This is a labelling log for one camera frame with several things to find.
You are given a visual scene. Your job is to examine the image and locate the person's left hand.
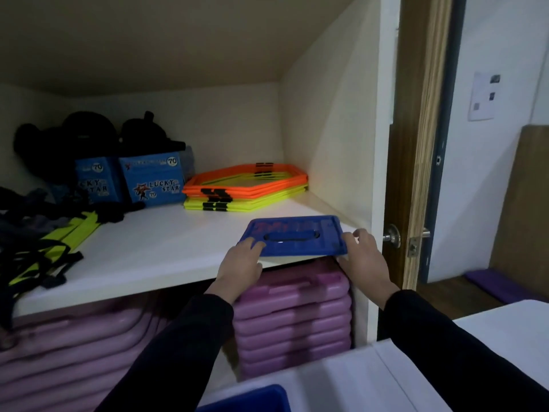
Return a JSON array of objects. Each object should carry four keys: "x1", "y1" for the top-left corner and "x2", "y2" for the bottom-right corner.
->
[{"x1": 205, "y1": 237, "x2": 267, "y2": 305}]

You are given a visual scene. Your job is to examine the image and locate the person's right hand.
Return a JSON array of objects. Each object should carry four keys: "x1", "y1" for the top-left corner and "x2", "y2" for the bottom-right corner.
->
[{"x1": 337, "y1": 228, "x2": 401, "y2": 310}]

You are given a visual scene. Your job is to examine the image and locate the blue plastic carry case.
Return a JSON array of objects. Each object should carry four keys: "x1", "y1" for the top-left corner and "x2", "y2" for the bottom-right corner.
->
[{"x1": 235, "y1": 215, "x2": 349, "y2": 258}]

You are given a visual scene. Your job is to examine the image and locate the person's right forearm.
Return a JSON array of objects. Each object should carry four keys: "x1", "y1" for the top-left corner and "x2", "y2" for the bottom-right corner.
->
[{"x1": 381, "y1": 289, "x2": 549, "y2": 412}]

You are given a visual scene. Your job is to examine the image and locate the person's left forearm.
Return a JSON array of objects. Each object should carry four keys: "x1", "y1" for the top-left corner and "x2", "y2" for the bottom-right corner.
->
[{"x1": 95, "y1": 292, "x2": 235, "y2": 412}]

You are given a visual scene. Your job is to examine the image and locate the silver door knob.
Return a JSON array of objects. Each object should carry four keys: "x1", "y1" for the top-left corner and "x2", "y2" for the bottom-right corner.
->
[{"x1": 382, "y1": 224, "x2": 401, "y2": 249}]

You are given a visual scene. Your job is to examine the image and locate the stack of yellow hexagon rings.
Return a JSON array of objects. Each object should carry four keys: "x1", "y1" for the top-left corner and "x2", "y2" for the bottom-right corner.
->
[{"x1": 183, "y1": 184, "x2": 309, "y2": 212}]

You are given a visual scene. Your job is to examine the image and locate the stack of orange hexagon rings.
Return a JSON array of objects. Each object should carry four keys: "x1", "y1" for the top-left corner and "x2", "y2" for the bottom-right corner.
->
[{"x1": 182, "y1": 163, "x2": 309, "y2": 199}]

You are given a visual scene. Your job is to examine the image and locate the silver door latch plate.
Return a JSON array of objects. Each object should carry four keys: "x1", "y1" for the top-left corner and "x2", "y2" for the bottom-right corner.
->
[{"x1": 407, "y1": 227, "x2": 431, "y2": 258}]

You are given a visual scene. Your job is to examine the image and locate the stack of pink plastic cases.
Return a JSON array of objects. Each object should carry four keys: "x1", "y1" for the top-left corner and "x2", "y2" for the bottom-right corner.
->
[
  {"x1": 0, "y1": 292, "x2": 173, "y2": 412},
  {"x1": 233, "y1": 258, "x2": 353, "y2": 381}
]

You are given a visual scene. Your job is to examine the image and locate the white shelf board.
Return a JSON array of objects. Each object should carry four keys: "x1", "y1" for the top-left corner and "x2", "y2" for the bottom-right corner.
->
[{"x1": 12, "y1": 196, "x2": 373, "y2": 318}]

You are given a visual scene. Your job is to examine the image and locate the large blue cardboard box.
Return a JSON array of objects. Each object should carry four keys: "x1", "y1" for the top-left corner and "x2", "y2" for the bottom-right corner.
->
[{"x1": 118, "y1": 152, "x2": 188, "y2": 208}]

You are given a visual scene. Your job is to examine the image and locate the white storage box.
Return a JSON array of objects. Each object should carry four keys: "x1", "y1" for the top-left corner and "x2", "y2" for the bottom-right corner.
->
[{"x1": 197, "y1": 299, "x2": 549, "y2": 412}]

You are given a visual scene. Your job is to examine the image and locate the wooden door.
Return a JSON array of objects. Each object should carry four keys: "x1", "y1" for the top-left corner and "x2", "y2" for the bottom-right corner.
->
[{"x1": 382, "y1": 0, "x2": 454, "y2": 292}]

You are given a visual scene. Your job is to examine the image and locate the white cabinet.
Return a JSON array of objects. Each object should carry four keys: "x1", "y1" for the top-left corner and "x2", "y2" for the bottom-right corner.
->
[{"x1": 0, "y1": 0, "x2": 402, "y2": 412}]

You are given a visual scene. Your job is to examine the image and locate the blue plastic bin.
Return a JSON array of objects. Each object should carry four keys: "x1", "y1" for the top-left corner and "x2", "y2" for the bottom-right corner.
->
[{"x1": 196, "y1": 384, "x2": 292, "y2": 412}]

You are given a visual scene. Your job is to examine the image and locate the purple mat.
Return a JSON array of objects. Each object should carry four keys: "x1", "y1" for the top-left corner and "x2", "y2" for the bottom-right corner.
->
[{"x1": 464, "y1": 268, "x2": 549, "y2": 305}]

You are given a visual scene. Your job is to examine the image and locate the black bag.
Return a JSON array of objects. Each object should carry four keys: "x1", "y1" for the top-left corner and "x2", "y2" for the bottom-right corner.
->
[
  {"x1": 13, "y1": 111, "x2": 122, "y2": 185},
  {"x1": 118, "y1": 110, "x2": 187, "y2": 159}
]

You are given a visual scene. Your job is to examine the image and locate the small blue cardboard box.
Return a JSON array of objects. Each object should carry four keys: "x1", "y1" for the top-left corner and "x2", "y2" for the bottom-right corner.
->
[{"x1": 75, "y1": 157, "x2": 126, "y2": 205}]

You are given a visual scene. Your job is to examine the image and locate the brown wooden board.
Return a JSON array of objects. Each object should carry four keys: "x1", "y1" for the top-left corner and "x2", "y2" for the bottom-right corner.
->
[{"x1": 489, "y1": 125, "x2": 549, "y2": 298}]

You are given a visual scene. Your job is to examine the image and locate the yellow and black strap ladder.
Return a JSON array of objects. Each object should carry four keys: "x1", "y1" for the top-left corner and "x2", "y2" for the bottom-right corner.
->
[{"x1": 0, "y1": 186, "x2": 146, "y2": 331}]

